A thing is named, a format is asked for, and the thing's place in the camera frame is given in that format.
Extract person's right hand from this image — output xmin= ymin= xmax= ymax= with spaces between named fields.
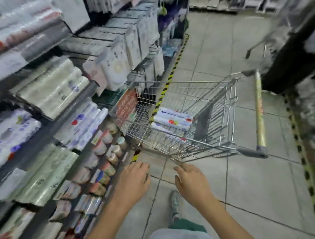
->
xmin=173 ymin=163 xmax=215 ymax=208

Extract dark display stand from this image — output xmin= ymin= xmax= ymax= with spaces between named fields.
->
xmin=246 ymin=0 xmax=315 ymax=94

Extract stack of white blue-print packs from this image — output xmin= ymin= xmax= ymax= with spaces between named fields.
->
xmin=54 ymin=100 xmax=109 ymax=152

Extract person's left forearm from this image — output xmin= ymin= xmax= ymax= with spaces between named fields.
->
xmin=86 ymin=198 xmax=138 ymax=239

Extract rows of hanging white packets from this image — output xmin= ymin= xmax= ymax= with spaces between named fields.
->
xmin=59 ymin=0 xmax=166 ymax=96

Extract red patterned packet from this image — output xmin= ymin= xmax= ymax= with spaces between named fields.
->
xmin=115 ymin=89 xmax=139 ymax=134

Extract stack of green-print bag packs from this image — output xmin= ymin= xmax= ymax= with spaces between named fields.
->
xmin=0 ymin=145 xmax=80 ymax=207

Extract white shirt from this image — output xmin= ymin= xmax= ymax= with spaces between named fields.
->
xmin=149 ymin=228 xmax=220 ymax=239

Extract metal wire shopping cart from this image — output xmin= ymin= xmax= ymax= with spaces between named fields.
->
xmin=109 ymin=70 xmax=269 ymax=164

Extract person's left hand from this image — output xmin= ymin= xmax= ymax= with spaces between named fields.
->
xmin=115 ymin=161 xmax=151 ymax=206

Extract stack of white purple-print packs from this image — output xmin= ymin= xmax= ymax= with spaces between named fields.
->
xmin=0 ymin=109 xmax=42 ymax=168

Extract stack of foil wrap rolls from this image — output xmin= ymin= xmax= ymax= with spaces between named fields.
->
xmin=0 ymin=0 xmax=70 ymax=80

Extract yellow black hazard tape strip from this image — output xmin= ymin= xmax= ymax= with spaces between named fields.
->
xmin=130 ymin=33 xmax=190 ymax=163
xmin=283 ymin=94 xmax=315 ymax=210

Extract green trousers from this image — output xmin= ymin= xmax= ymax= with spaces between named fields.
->
xmin=168 ymin=218 xmax=208 ymax=234

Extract person's right forearm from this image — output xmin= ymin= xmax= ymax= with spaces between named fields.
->
xmin=197 ymin=197 xmax=255 ymax=239

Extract grey metal shelving unit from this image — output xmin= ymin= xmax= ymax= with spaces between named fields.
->
xmin=0 ymin=15 xmax=182 ymax=239

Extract white flat box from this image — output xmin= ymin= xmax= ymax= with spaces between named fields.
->
xmin=52 ymin=0 xmax=91 ymax=34

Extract white roll pack red print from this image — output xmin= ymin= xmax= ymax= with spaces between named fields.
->
xmin=158 ymin=107 xmax=194 ymax=122
xmin=153 ymin=115 xmax=192 ymax=131
xmin=150 ymin=123 xmax=187 ymax=143

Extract stack of clear roll packs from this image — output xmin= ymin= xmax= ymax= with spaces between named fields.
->
xmin=15 ymin=57 xmax=90 ymax=120

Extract grey sneaker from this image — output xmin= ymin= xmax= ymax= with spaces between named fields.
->
xmin=170 ymin=191 xmax=183 ymax=223

